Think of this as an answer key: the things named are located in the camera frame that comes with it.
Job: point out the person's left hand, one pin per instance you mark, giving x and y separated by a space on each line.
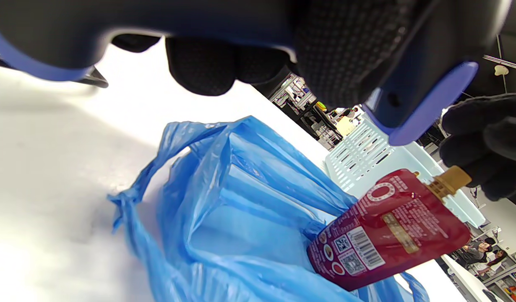
207 67

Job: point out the person's right hand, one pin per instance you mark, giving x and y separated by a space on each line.
493 142

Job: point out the black blue barcode scanner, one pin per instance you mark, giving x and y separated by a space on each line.
451 42

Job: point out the red ketchup package gold cap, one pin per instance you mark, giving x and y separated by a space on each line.
388 235

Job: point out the blue plastic bag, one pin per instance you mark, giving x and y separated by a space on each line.
241 209

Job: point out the light blue plastic basket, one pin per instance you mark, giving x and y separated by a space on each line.
367 167

